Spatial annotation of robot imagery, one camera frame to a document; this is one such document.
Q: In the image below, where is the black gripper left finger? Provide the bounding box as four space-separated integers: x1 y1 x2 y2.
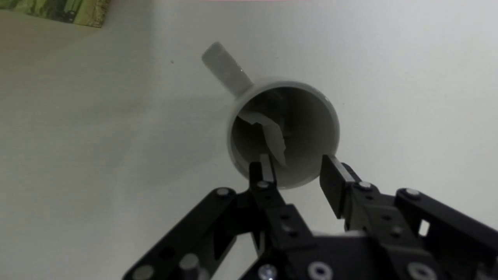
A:
123 153 324 280

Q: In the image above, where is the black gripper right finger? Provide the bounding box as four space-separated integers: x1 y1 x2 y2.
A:
318 152 498 280

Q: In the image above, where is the white ceramic cup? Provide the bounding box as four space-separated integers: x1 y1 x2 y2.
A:
201 41 343 191

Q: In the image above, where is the green open tea box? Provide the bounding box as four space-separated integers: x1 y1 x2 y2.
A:
0 0 114 27

